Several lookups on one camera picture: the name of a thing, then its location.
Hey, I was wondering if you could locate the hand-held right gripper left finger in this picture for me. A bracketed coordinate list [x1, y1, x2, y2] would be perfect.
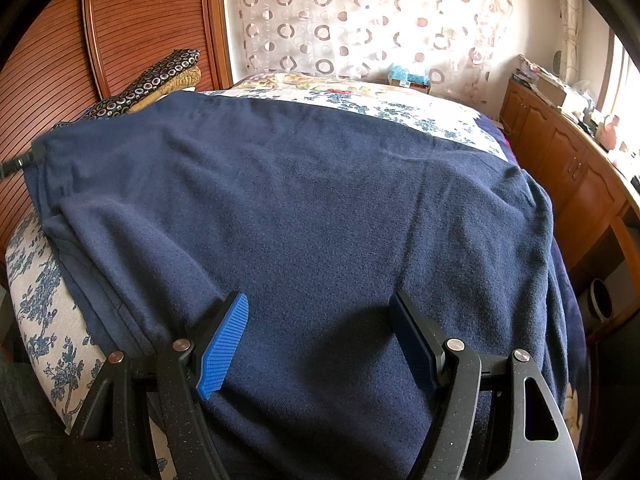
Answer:
[70, 292, 250, 480]

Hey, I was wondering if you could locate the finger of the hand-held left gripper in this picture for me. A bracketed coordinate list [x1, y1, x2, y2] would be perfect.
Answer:
[0, 141, 48, 179]

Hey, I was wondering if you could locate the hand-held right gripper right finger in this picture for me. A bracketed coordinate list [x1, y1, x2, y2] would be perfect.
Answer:
[389, 290, 583, 480]

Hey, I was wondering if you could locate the navy t-shirt with orange print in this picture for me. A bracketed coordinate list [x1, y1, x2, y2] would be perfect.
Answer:
[27, 91, 568, 480]

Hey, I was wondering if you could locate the dark circle-patterned pillow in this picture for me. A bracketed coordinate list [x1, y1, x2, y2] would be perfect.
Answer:
[54, 48, 202, 130]

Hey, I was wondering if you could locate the blue floral bed sheet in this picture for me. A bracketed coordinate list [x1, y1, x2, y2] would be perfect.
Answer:
[4, 87, 508, 480]

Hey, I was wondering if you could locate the navy blanket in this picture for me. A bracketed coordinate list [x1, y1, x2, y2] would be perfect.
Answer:
[475, 112, 590, 456]

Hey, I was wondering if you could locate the wooden headboard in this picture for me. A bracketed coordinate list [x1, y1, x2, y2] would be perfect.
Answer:
[0, 0, 234, 281]

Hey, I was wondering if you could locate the yellow pillow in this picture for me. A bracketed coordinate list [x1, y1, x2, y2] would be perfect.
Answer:
[126, 66, 202, 112]

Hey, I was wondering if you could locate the grey round bin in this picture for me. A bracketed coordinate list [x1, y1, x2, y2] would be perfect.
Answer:
[586, 276, 629, 334]

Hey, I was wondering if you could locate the wooden cabinet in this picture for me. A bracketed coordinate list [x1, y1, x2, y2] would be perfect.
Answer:
[499, 79, 640, 283]

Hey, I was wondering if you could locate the cardboard box with blue packs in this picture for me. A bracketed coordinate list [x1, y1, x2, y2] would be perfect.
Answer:
[386, 63, 433, 93]

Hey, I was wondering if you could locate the colourful floral quilt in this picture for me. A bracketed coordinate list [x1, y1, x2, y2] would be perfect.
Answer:
[235, 72, 401, 100]

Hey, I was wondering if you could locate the pink bottle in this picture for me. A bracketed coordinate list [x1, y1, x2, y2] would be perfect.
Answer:
[596, 113, 622, 152]

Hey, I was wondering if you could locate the flat cardboard box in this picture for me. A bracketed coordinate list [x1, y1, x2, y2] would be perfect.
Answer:
[536, 79, 569, 107]

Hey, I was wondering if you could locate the stack of books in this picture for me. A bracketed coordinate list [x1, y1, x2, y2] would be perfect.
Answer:
[511, 54, 552, 87]

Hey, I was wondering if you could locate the white plastic bag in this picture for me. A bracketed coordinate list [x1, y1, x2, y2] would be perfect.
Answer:
[564, 79, 597, 112]

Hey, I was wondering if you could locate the sheer circle-patterned curtain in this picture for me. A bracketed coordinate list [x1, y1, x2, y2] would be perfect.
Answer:
[231, 0, 517, 107]

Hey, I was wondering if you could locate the window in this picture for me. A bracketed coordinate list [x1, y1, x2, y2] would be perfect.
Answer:
[597, 25, 640, 128]

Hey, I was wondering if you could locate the patterned window curtain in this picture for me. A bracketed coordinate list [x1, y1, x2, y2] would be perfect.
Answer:
[544, 0, 585, 82]

